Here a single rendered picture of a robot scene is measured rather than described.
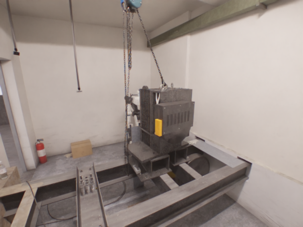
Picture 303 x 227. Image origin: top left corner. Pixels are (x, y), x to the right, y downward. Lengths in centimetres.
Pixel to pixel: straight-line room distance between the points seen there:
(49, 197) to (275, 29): 309
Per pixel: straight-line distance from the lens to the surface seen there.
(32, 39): 374
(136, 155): 166
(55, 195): 213
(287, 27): 209
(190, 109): 162
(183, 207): 177
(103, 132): 389
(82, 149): 360
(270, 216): 248
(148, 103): 168
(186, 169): 188
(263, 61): 211
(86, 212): 151
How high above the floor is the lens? 175
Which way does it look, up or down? 14 degrees down
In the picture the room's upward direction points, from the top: straight up
